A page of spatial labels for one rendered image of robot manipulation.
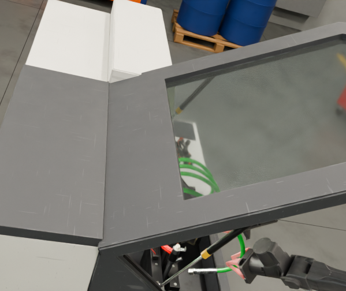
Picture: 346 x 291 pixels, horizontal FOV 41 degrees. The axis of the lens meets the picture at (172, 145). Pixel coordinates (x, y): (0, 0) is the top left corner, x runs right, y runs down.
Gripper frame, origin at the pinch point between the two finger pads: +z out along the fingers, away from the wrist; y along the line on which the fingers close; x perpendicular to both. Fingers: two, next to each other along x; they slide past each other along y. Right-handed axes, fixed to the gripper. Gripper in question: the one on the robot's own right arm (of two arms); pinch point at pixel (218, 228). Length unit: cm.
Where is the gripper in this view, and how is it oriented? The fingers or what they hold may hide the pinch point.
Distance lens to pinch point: 156.9
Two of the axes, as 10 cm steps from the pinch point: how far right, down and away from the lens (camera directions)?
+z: -8.7, 3.2, 3.8
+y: -4.7, -7.8, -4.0
